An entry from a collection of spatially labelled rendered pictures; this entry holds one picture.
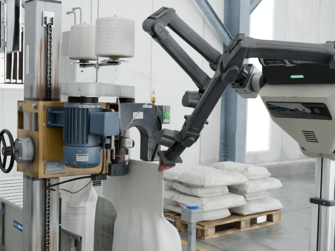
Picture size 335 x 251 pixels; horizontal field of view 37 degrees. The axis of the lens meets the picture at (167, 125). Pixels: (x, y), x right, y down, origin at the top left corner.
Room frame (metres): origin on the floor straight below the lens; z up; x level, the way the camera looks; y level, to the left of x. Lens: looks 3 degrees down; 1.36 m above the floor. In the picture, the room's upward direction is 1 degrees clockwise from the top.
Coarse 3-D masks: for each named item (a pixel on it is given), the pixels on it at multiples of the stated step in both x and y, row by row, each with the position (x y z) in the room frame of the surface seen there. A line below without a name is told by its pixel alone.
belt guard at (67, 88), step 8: (64, 88) 1.90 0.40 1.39; (72, 88) 1.88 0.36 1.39; (80, 88) 1.88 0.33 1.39; (88, 88) 1.88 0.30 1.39; (96, 88) 1.90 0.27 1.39; (104, 88) 1.94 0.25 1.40; (112, 88) 2.03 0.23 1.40; (120, 88) 2.13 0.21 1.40; (128, 88) 2.23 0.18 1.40; (104, 96) 2.25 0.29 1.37; (112, 96) 2.03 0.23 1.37; (120, 96) 2.13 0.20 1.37; (128, 96) 2.24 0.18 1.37
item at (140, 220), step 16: (112, 176) 2.40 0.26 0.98; (128, 176) 2.28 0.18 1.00; (144, 176) 2.18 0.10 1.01; (160, 176) 2.09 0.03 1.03; (112, 192) 2.39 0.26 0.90; (128, 192) 2.28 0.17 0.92; (144, 192) 2.18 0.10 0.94; (160, 192) 2.09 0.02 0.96; (128, 208) 2.25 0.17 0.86; (144, 208) 2.17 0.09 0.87; (160, 208) 2.09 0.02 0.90; (128, 224) 2.18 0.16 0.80; (144, 224) 2.08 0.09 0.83; (160, 224) 2.06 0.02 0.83; (128, 240) 2.14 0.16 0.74; (144, 240) 2.05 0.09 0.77; (160, 240) 2.01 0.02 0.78; (176, 240) 2.05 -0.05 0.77
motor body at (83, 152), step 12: (72, 108) 1.91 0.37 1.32; (84, 108) 1.90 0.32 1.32; (96, 108) 1.92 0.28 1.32; (72, 120) 1.90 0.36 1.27; (84, 120) 1.89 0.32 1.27; (72, 132) 1.90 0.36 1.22; (84, 132) 1.91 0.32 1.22; (72, 144) 1.91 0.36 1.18; (84, 144) 1.91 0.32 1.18; (96, 144) 1.94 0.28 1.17; (72, 156) 1.90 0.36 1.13; (84, 156) 1.89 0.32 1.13; (96, 156) 1.92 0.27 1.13
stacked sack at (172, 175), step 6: (174, 168) 5.31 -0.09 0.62; (180, 168) 5.34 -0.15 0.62; (186, 168) 5.36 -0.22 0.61; (192, 168) 5.36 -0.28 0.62; (198, 168) 5.35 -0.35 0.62; (204, 168) 5.35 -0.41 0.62; (210, 168) 5.43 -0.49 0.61; (168, 174) 5.21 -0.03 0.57; (174, 174) 5.14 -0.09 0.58; (180, 174) 5.13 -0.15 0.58; (168, 180) 5.20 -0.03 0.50; (174, 180) 5.10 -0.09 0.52
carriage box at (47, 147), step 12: (24, 108) 2.11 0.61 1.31; (36, 108) 2.01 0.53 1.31; (108, 108) 2.18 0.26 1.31; (24, 132) 2.11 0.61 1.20; (36, 132) 2.01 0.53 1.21; (48, 132) 2.02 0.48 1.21; (60, 132) 2.05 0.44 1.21; (36, 144) 2.01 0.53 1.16; (48, 144) 2.02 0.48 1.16; (60, 144) 2.05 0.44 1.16; (36, 156) 2.00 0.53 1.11; (48, 156) 2.02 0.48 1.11; (60, 156) 2.05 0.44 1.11; (108, 156) 2.19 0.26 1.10; (24, 168) 2.10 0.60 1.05; (36, 168) 2.00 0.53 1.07; (72, 168) 2.09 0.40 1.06; (84, 168) 2.12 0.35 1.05; (96, 168) 2.16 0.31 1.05
